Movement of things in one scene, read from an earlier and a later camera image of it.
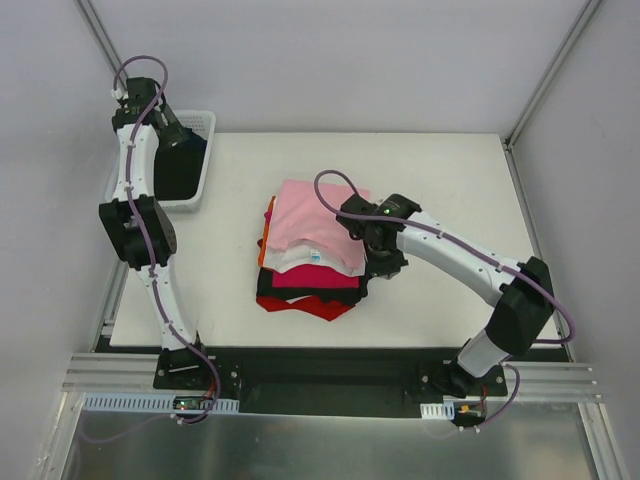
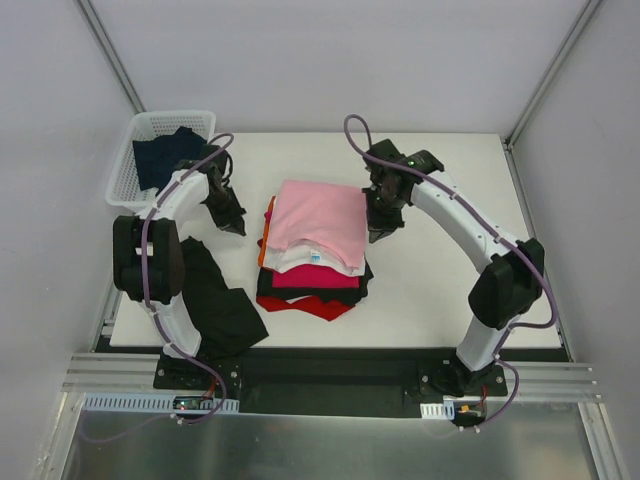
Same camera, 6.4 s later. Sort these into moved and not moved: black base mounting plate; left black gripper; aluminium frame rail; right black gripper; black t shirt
Moved: left black gripper; right black gripper; black t shirt
Not moved: aluminium frame rail; black base mounting plate
